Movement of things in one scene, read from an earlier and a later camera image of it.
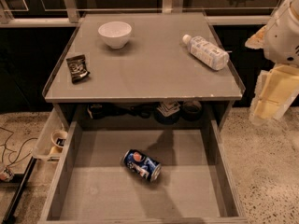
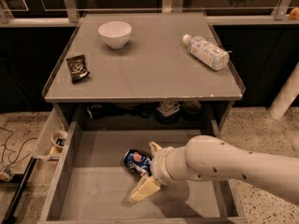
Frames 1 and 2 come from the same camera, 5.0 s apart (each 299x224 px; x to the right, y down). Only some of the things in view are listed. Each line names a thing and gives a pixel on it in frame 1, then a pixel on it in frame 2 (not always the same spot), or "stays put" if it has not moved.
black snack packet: [78, 67] stays put
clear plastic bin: [52, 137] stays put
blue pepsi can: [142, 164] stays put
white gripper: [282, 40] → [160, 165]
